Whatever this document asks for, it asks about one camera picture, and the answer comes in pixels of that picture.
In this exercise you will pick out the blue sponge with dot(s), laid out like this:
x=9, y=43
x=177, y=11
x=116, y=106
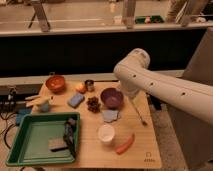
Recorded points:
x=75, y=100

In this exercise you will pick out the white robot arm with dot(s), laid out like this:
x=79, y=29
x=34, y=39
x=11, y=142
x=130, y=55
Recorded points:
x=190, y=97

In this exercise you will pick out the white paper cup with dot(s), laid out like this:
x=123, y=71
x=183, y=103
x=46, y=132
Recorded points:
x=106, y=134

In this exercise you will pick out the light blue small cup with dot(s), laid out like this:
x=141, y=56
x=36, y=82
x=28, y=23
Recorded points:
x=44, y=106

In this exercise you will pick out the tan sponge in tray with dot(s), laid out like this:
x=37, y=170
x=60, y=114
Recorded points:
x=56, y=144

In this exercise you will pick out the purple bowl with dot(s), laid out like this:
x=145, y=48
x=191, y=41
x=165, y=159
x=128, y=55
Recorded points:
x=112, y=98

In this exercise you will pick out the small metal can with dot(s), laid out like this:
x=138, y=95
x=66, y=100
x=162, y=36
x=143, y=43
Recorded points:
x=89, y=85

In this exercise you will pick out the dark grape bunch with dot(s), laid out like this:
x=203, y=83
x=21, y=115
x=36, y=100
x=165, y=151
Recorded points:
x=93, y=104

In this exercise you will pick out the grey blue cloth piece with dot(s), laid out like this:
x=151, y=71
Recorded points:
x=110, y=115

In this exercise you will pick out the orange bowl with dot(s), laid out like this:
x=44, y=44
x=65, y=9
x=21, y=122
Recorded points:
x=55, y=83

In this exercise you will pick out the black brush in tray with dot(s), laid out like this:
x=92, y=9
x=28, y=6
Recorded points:
x=68, y=136

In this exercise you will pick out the wooden spatula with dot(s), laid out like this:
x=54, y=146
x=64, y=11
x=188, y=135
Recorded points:
x=37, y=100

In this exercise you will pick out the orange carrot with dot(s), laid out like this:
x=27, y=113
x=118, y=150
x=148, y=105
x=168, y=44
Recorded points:
x=126, y=145

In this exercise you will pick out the blue box beside table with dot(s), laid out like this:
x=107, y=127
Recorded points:
x=20, y=114

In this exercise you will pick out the green plastic tray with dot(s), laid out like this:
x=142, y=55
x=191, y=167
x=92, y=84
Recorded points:
x=30, y=145

